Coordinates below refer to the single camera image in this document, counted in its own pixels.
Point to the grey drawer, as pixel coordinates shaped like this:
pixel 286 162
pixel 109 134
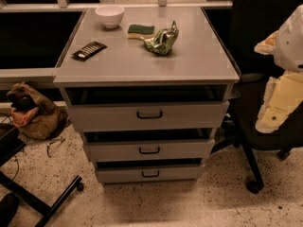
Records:
pixel 148 150
pixel 148 174
pixel 156 116

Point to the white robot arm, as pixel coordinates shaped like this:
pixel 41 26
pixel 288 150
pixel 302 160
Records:
pixel 283 94

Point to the grey drawer cabinet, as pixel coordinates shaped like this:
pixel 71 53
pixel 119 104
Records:
pixel 195 70

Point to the grey top drawer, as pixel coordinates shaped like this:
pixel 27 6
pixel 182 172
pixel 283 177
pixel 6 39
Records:
pixel 156 116

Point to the grey bottom drawer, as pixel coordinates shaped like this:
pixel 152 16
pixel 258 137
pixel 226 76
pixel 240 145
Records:
pixel 148 174

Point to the crumpled green chip bag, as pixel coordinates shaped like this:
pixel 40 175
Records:
pixel 163 41

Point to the green yellow sponge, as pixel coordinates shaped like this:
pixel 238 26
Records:
pixel 140 32

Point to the black remote control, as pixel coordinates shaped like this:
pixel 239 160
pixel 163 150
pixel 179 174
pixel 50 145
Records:
pixel 88 51

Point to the pliers on floor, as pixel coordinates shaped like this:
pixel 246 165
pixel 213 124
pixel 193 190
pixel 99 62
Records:
pixel 51 143

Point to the white bowl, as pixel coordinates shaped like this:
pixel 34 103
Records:
pixel 110 16

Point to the brown backpack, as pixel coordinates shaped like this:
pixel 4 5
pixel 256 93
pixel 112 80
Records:
pixel 34 114

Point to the black office chair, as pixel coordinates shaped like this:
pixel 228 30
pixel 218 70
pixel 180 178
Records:
pixel 240 29

